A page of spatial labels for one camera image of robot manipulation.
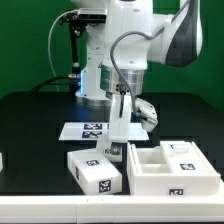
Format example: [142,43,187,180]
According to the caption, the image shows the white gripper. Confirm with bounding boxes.
[108,94,132,155]

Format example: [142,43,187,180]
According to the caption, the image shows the white rectangular cabinet box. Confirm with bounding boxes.
[67,149,122,195]

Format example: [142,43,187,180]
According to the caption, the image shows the white cabinet body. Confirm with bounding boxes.
[126,144,222,197]

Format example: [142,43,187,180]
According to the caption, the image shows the white cabinet door panel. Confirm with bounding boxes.
[160,141,217,176]

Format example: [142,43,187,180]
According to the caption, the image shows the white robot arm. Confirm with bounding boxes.
[71,0,203,155]

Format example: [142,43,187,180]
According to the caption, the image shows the white flat marker sheet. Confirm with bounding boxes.
[59,122,149,141]

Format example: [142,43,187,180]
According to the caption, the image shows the white part at left edge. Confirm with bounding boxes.
[0,153,3,172]

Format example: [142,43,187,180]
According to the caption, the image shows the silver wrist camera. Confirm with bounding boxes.
[135,98,158,132]

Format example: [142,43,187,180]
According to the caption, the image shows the white table border frame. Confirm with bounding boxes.
[0,179,224,224]

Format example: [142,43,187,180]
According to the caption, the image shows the black table cables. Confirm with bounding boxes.
[31,75,75,93]

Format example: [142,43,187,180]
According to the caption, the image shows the white thin cable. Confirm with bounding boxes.
[47,9,80,81]

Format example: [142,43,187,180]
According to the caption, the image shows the black camera stand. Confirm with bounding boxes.
[59,8,106,94]

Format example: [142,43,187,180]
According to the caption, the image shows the grey braided cable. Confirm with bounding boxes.
[109,0,193,116]

